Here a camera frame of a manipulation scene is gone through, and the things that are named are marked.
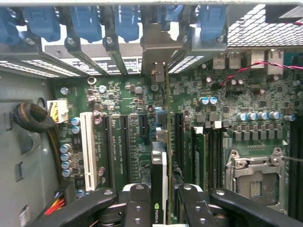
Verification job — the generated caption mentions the silver CPU socket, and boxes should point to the silver CPU socket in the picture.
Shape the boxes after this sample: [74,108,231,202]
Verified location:
[224,148,290,208]

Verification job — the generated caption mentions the black RAM slot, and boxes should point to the black RAM slot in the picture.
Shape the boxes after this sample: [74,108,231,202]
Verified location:
[289,115,303,215]
[214,121,225,190]
[206,129,215,190]

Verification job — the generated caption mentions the thin metal locking lever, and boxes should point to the thin metal locking lever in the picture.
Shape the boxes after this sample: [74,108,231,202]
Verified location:
[282,155,303,163]

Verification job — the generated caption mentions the white PCI expansion slot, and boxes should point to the white PCI expansion slot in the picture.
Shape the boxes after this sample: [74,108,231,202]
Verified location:
[80,112,98,192]

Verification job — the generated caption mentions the short black expansion slot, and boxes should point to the short black expansion slot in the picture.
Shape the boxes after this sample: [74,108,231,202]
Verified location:
[138,114,150,139]

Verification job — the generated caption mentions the silver rear port block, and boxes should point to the silver rear port block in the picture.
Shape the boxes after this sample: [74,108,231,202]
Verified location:
[212,49,285,76]

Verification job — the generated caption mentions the long black expansion slot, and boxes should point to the long black expansion slot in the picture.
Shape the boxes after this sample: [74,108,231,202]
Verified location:
[119,114,132,184]
[102,114,116,189]
[174,112,185,171]

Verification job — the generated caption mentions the red yellow wire bundle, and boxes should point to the red yellow wire bundle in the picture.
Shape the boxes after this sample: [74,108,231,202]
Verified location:
[44,191,66,215]

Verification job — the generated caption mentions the blue slot retention clip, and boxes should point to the blue slot retention clip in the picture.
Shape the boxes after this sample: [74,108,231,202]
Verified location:
[198,6,228,44]
[23,6,61,43]
[0,7,20,46]
[69,6,103,44]
[160,5,184,32]
[113,6,142,44]

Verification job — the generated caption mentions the grey metal PC case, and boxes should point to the grey metal PC case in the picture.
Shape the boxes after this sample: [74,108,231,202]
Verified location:
[0,0,303,227]

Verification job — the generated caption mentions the green motherboard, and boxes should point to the green motherboard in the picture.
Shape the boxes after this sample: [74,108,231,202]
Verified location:
[51,53,303,219]

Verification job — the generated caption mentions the red black twisted wire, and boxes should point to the red black twisted wire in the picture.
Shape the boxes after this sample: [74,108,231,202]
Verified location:
[219,60,303,86]

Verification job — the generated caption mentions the white power connector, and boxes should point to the white power connector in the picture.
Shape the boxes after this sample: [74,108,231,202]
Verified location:
[46,100,70,124]

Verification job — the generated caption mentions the black braided cable bundle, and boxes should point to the black braided cable bundle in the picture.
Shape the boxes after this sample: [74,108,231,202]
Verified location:
[10,101,57,133]

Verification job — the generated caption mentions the metal slot cover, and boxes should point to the metal slot cover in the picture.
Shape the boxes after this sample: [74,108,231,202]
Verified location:
[103,35,129,75]
[64,35,105,77]

